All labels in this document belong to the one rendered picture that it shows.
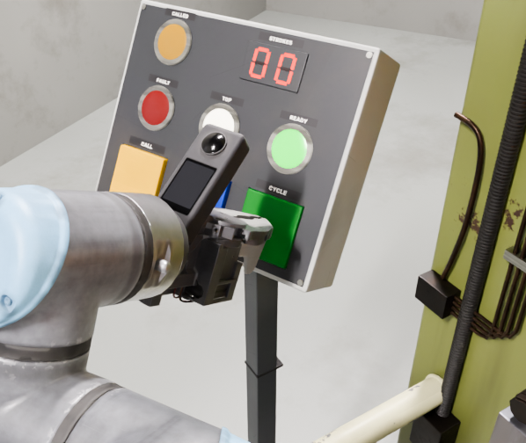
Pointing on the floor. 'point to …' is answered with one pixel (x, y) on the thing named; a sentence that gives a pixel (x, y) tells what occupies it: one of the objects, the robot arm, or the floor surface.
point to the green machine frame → (503, 377)
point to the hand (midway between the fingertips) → (263, 221)
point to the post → (260, 355)
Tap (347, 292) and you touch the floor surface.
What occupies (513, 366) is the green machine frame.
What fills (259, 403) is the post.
